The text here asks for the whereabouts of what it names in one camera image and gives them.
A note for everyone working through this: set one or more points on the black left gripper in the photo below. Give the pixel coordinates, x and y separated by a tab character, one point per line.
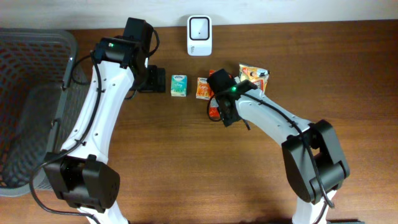
157	81

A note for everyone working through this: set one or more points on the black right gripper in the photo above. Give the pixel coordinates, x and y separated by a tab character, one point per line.
228	118

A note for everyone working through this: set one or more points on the red snack bag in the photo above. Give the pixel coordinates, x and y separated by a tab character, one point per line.
213	110

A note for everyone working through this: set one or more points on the green tissue pack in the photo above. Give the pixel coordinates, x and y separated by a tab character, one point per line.
178	85

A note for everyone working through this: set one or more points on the orange tissue pack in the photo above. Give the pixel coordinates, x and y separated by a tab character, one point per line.
204	91

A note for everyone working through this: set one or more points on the cream snack bag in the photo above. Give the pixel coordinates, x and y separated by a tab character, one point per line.
256	75

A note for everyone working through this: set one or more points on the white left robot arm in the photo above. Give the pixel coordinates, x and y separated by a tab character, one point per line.
79	174

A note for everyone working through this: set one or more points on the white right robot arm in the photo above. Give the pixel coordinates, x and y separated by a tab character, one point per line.
315	164

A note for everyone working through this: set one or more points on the white barcode scanner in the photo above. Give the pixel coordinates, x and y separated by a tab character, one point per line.
199	36

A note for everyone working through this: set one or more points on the grey plastic mesh basket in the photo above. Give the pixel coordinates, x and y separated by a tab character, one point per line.
40	103

